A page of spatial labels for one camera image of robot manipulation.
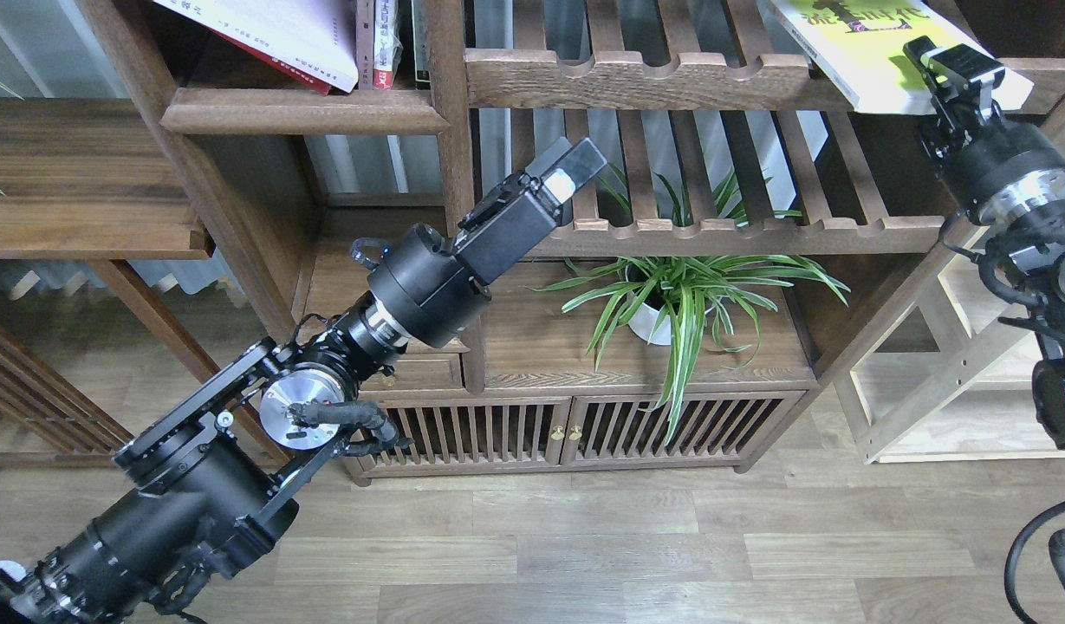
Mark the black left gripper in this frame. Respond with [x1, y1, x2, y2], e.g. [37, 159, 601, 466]
[368, 137, 607, 348]

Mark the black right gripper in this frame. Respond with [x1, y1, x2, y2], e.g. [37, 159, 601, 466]
[903, 36, 1065, 221]

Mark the yellow green book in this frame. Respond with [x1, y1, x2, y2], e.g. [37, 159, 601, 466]
[769, 1, 986, 115]

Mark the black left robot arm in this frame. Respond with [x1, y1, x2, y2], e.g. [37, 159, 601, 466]
[0, 138, 607, 623]

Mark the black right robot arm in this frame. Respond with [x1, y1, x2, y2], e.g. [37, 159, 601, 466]
[903, 36, 1065, 450]

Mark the potted spider plant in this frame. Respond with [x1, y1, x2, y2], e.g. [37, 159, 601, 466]
[543, 254, 852, 443]

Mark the dark wooden bookshelf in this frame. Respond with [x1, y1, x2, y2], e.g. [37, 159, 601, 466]
[77, 0, 1065, 486]

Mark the dark upright book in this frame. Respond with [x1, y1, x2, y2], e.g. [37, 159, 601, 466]
[408, 0, 432, 91]

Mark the red white upright book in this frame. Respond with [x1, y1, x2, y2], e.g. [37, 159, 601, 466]
[371, 0, 402, 91]

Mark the maroon upright book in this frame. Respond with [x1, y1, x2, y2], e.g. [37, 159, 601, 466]
[354, 0, 376, 91]

